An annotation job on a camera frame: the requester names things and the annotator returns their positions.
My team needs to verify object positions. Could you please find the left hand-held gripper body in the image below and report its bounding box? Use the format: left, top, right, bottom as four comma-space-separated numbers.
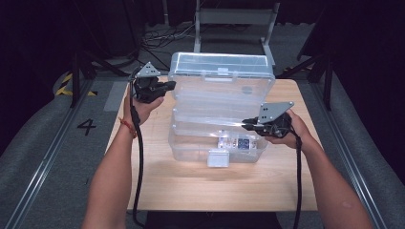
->
131, 61, 167, 104

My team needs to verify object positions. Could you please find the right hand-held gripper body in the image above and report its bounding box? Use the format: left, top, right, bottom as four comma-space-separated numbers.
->
253, 101, 295, 139

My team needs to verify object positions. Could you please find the blue and white packet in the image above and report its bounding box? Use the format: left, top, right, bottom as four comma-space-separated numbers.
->
217, 129, 258, 151

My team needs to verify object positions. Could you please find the clear plastic storage box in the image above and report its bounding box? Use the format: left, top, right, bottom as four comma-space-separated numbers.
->
167, 51, 277, 169

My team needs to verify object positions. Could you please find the person's right hand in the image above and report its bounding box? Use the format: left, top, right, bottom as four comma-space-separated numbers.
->
265, 109, 312, 151

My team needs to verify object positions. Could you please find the person's left hand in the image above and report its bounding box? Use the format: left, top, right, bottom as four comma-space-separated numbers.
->
122, 85, 165, 127

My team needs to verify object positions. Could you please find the black tripod stand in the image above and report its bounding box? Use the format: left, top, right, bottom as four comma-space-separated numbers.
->
69, 47, 134, 109
275, 52, 335, 112

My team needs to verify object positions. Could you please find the white metal pole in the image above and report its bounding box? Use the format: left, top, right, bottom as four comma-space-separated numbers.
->
161, 0, 170, 27

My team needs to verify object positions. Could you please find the yellow and black floor tape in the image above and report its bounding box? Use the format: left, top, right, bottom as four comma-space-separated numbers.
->
54, 73, 98, 97

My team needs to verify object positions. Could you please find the grey metal stand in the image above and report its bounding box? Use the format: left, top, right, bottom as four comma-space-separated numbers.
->
193, 0, 281, 67

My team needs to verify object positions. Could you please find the person's dark clothing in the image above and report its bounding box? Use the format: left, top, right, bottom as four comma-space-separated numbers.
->
144, 211, 283, 229

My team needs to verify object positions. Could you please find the tangle of black floor cables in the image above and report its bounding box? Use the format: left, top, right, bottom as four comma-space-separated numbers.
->
139, 21, 199, 73

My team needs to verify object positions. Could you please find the red string bracelet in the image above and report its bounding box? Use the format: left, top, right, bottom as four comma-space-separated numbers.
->
117, 115, 139, 139

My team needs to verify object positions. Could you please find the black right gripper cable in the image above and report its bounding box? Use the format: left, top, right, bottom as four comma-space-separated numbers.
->
287, 126, 304, 229

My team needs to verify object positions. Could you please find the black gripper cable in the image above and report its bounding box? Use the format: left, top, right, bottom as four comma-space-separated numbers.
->
127, 67, 147, 229
287, 126, 304, 229

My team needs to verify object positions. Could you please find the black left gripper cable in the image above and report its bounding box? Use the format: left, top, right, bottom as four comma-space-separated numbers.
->
127, 67, 147, 229

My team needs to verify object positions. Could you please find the grey metal floor rail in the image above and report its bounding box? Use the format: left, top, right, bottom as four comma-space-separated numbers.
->
309, 81, 389, 229
3, 78, 94, 229

